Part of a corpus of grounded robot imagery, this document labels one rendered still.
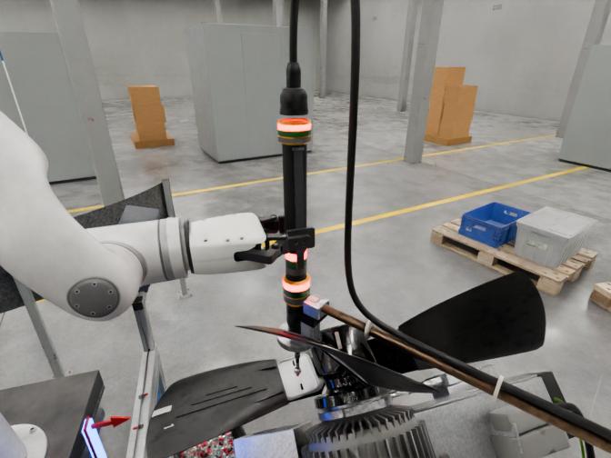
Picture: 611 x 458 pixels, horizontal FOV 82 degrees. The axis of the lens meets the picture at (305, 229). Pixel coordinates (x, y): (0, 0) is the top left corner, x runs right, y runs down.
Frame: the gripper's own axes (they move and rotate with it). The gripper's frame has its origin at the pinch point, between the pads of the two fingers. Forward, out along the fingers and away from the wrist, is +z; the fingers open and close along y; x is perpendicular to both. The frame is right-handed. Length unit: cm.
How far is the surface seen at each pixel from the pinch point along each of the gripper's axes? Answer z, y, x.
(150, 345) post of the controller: -37, -52, -59
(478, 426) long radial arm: 29.2, 13.7, -37.9
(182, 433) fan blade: -21.0, 5.4, -29.6
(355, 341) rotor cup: 10.1, 0.7, -23.7
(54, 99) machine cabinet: -203, -566, -21
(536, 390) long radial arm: 44, 12, -36
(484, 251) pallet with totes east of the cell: 223, -180, -139
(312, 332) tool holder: 1.2, 3.2, -17.0
